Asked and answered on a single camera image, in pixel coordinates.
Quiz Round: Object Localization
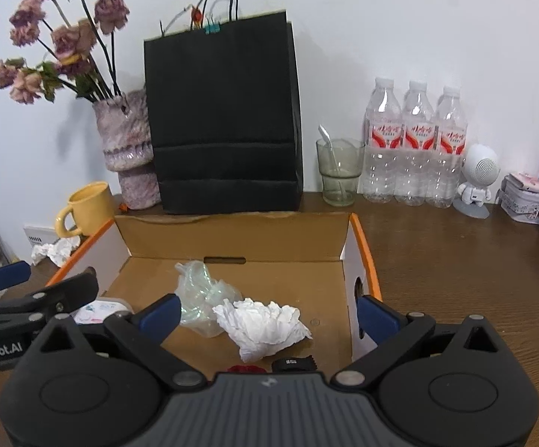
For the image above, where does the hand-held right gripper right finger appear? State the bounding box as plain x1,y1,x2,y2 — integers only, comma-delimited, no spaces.
332,294,507,392

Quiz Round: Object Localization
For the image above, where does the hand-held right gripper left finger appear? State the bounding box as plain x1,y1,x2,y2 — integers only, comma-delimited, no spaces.
30,294,207,392

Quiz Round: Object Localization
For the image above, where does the orange cardboard box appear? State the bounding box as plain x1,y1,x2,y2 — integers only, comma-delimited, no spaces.
46,212,383,374

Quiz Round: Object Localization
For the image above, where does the small white device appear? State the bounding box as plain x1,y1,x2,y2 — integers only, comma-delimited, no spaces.
73,297,133,326

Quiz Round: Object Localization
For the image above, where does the clear plastic bag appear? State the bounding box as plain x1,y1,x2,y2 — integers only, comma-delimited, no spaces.
174,261,243,338

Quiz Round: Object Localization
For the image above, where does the yellow mug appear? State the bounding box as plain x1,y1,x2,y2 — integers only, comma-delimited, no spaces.
55,181,116,238

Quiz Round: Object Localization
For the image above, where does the small black object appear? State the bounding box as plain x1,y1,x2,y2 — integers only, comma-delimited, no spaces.
272,356,317,373

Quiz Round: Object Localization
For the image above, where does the large crumpled white tissue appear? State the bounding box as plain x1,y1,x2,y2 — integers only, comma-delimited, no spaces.
212,298,313,364

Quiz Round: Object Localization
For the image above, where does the clear glass cup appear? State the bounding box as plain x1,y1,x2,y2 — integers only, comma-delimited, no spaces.
316,137,366,207

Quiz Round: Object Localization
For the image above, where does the mottled purple ceramic vase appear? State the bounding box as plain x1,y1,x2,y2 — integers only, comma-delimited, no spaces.
93,89,159,210

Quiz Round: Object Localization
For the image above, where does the red label water bottle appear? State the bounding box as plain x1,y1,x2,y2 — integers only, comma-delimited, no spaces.
363,77,403,203
402,80,436,206
430,86,468,209

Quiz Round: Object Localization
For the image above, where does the printed tin box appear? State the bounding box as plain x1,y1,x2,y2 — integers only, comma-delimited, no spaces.
500,178,539,226

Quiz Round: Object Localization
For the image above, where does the white robot figurine speaker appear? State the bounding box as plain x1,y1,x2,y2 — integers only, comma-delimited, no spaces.
452,143,500,219

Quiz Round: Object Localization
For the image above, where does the pink case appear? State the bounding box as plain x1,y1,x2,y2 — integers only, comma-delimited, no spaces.
507,172,539,195

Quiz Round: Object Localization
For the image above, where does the black paper bag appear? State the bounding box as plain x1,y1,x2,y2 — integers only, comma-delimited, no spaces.
144,0,305,215

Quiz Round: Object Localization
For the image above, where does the dried pink rose bouquet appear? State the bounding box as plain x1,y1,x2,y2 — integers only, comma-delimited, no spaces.
0,0,131,105

